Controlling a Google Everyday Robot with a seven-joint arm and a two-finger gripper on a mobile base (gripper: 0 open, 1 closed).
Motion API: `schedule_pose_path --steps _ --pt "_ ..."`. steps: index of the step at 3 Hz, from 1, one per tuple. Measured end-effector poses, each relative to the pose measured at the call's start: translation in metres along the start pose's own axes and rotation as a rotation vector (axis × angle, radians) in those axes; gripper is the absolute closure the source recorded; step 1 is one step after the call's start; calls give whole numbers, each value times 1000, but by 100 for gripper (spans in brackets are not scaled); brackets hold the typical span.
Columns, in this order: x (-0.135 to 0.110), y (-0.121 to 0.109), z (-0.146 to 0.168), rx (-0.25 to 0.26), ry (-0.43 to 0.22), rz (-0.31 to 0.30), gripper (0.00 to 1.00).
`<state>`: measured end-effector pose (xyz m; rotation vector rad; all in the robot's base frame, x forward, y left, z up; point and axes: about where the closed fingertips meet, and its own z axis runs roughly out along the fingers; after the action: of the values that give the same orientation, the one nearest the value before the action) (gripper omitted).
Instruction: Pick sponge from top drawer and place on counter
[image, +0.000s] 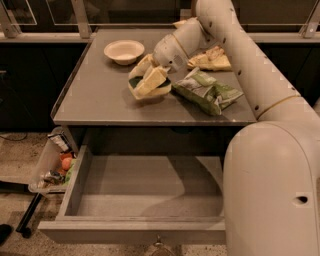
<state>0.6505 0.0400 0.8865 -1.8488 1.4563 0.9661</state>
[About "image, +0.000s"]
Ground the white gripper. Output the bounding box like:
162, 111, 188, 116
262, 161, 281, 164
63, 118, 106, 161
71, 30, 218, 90
128, 34, 187, 100

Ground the green yellow sponge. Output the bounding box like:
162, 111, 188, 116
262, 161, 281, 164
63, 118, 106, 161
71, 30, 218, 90
129, 76, 171, 88

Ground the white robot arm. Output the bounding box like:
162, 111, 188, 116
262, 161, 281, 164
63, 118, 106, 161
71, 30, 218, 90
129, 0, 320, 256

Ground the grey cabinet with counter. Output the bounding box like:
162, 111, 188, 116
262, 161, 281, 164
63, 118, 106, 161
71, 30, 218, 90
52, 28, 256, 146

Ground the grey open top drawer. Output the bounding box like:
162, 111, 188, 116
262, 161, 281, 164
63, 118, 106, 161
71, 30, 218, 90
39, 146, 225, 244

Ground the white paper bowl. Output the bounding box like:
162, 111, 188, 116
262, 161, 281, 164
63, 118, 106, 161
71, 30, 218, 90
104, 40, 145, 65

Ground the green snack bag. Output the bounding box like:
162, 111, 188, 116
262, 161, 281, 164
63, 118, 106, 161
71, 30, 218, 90
172, 68, 244, 116

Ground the brown chips bag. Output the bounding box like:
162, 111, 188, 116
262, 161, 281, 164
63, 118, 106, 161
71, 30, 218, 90
172, 18, 231, 71

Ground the white packet in bin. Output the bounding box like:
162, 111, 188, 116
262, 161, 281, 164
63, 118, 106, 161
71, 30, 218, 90
48, 131, 71, 152

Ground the clear plastic bin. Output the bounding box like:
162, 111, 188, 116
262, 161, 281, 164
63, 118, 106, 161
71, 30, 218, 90
28, 127, 77, 194

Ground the orange ball in bin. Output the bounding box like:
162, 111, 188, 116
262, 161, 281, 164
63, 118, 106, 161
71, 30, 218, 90
61, 158, 72, 171

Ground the black stand leg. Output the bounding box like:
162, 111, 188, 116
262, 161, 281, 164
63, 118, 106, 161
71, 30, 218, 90
0, 181, 42, 239

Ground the metal railing frame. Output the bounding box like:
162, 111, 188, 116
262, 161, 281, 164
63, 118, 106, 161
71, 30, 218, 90
1, 0, 320, 44

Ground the metal drawer handle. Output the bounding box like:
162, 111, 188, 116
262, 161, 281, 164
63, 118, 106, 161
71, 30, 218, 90
151, 235, 175, 256

